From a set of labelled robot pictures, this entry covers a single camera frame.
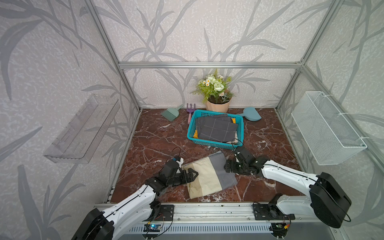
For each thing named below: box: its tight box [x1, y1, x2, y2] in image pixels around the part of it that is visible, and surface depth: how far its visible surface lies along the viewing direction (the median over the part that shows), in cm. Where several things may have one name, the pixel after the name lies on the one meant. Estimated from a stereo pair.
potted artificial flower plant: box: [190, 69, 236, 112], surface depth 95 cm
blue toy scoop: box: [239, 107, 262, 121], surface depth 118 cm
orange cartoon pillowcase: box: [193, 116, 237, 139], surface depth 101 cm
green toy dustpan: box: [161, 104, 184, 122], surface depth 118 cm
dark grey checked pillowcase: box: [196, 113, 238, 143], surface depth 104 cm
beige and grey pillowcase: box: [181, 151, 238, 199], surface depth 85 cm
